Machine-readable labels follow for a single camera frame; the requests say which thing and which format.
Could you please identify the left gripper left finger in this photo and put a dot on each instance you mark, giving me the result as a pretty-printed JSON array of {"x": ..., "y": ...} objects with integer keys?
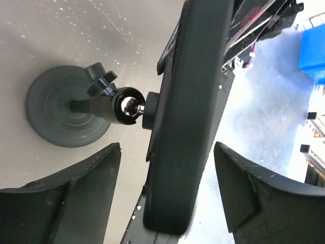
[{"x": 70, "y": 206}]

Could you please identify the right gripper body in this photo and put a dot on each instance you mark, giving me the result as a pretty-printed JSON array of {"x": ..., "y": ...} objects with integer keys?
[{"x": 279, "y": 23}]

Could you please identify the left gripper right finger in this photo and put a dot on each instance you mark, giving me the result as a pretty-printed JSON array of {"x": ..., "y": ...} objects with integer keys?
[{"x": 262, "y": 206}]

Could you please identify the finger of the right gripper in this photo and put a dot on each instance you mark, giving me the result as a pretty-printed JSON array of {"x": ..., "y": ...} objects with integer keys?
[
  {"x": 169, "y": 48},
  {"x": 251, "y": 23}
]

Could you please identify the black phone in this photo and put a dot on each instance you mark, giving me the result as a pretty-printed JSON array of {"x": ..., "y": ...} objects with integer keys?
[{"x": 187, "y": 115}]

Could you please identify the black phone stand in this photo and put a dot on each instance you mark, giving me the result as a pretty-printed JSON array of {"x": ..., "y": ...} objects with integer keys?
[{"x": 71, "y": 106}]

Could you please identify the blue plastic bin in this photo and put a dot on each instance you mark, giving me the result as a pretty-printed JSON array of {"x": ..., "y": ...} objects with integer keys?
[{"x": 312, "y": 55}]

